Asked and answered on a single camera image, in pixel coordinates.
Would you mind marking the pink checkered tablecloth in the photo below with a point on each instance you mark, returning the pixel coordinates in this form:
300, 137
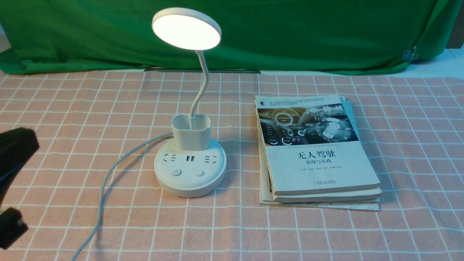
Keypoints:
411, 129

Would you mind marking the green backdrop cloth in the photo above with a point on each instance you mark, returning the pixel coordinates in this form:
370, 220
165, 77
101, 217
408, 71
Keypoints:
347, 37

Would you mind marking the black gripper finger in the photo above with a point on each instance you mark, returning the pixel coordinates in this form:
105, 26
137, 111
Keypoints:
17, 146
12, 227

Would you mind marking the metal binder clip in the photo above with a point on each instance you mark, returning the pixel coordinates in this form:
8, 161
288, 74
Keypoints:
409, 55

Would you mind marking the white desk lamp with sockets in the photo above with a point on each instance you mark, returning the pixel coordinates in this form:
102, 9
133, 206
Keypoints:
192, 164

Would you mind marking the top self-driving book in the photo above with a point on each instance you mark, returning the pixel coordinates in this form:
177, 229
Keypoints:
319, 163

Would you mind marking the middle book in stack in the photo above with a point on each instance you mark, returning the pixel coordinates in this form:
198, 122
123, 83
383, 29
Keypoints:
326, 197

